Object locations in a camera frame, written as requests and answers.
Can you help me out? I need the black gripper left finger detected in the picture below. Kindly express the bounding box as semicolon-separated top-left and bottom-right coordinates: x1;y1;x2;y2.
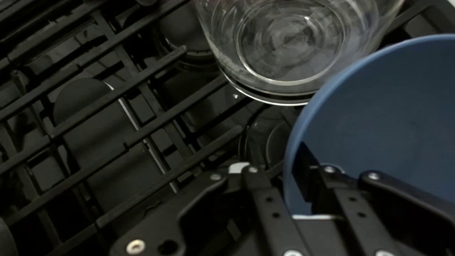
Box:
110;164;310;256

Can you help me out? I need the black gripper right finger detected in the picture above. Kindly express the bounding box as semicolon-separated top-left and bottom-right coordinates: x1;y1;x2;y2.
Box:
316;164;455;256

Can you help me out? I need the purple blue plastic bowl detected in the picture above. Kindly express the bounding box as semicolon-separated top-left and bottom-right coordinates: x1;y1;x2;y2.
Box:
282;33;455;221

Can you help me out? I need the clear glass bowl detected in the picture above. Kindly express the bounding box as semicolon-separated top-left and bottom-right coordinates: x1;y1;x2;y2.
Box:
191;0;407;108

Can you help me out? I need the black dish rack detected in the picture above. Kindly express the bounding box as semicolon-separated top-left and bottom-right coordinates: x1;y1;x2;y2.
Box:
0;0;455;256

